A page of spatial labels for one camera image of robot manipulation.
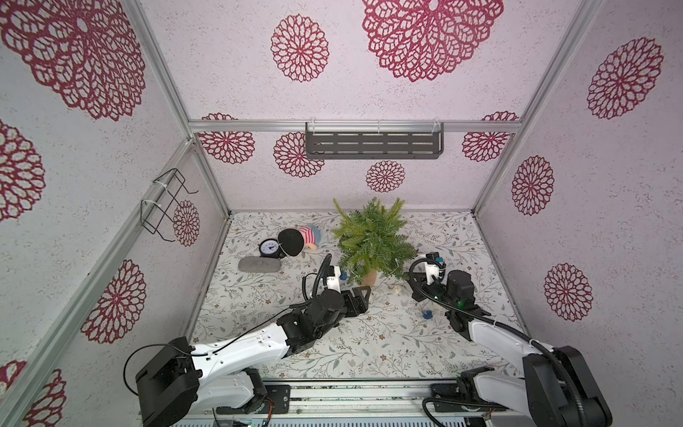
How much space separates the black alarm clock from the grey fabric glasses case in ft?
0.09

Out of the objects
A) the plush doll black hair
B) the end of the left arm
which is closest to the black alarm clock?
the plush doll black hair

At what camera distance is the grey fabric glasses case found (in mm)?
1009

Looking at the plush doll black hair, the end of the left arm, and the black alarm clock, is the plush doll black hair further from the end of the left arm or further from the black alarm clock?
the end of the left arm

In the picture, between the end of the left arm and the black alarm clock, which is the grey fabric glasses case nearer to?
the black alarm clock

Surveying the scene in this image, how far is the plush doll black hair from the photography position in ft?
3.35

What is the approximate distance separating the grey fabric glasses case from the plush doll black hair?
0.06 m

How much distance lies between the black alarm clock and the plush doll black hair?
0.06 ft

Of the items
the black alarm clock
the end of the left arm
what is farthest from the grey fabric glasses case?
the end of the left arm

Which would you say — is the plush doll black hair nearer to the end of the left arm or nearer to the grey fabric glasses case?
the grey fabric glasses case

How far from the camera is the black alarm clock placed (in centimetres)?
105
